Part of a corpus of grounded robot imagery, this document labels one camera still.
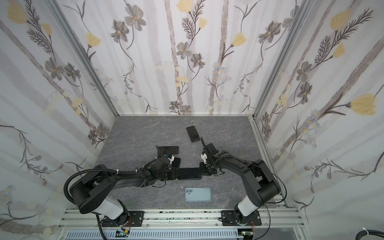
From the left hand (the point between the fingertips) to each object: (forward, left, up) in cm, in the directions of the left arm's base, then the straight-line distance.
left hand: (178, 170), depth 89 cm
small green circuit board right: (-32, -34, 0) cm, 47 cm away
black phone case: (-2, -6, -1) cm, 6 cm away
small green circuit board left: (-30, +28, -5) cm, 42 cm away
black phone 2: (+31, -10, -4) cm, 33 cm away
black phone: (+7, +1, -3) cm, 7 cm away
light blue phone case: (-14, -11, -2) cm, 18 cm away
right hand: (-1, -11, +1) cm, 11 cm away
